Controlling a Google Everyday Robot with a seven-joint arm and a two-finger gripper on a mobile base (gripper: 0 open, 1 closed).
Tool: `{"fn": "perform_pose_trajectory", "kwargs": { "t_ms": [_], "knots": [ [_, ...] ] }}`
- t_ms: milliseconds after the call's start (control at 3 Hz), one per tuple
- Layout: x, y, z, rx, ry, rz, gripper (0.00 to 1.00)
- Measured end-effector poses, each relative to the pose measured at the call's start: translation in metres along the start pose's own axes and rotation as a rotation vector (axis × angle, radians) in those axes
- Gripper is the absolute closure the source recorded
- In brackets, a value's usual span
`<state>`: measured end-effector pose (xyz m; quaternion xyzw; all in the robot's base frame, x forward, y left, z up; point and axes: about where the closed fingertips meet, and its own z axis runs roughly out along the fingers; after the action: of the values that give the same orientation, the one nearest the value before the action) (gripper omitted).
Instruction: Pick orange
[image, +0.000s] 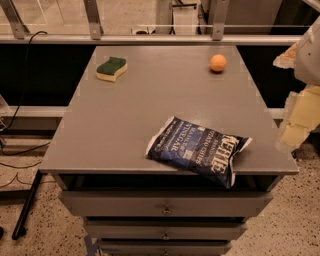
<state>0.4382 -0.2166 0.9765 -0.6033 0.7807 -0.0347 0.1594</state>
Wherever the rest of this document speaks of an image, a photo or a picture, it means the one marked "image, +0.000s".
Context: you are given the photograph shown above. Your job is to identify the black cable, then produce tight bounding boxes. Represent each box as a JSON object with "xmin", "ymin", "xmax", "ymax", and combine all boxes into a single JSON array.
[{"xmin": 0, "ymin": 30, "xmax": 52, "ymax": 188}]

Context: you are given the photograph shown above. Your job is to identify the orange fruit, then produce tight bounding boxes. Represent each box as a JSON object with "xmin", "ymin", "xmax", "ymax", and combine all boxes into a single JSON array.
[{"xmin": 210, "ymin": 54, "xmax": 227, "ymax": 72}]

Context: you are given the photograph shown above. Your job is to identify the blue kettle chips bag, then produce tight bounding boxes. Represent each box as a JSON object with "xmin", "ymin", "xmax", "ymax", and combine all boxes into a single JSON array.
[{"xmin": 146, "ymin": 116, "xmax": 252, "ymax": 189}]

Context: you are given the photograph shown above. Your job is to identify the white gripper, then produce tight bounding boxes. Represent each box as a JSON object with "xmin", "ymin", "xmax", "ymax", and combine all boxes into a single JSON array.
[{"xmin": 273, "ymin": 16, "xmax": 320, "ymax": 153}]

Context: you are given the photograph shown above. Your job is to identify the green yellow sponge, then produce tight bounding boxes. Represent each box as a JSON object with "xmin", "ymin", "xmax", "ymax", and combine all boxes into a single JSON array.
[{"xmin": 96, "ymin": 57, "xmax": 127, "ymax": 82}]

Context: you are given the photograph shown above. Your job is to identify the black floor bar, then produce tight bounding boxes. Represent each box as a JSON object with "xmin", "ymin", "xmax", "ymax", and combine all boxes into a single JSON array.
[{"xmin": 12, "ymin": 171, "xmax": 42, "ymax": 240}]

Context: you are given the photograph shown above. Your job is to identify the grey drawer cabinet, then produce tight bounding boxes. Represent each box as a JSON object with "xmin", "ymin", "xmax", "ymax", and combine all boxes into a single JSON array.
[{"xmin": 40, "ymin": 46, "xmax": 298, "ymax": 256}]

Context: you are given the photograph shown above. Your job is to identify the metal railing frame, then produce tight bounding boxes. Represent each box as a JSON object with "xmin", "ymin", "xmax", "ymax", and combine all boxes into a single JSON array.
[{"xmin": 0, "ymin": 0, "xmax": 320, "ymax": 46}]

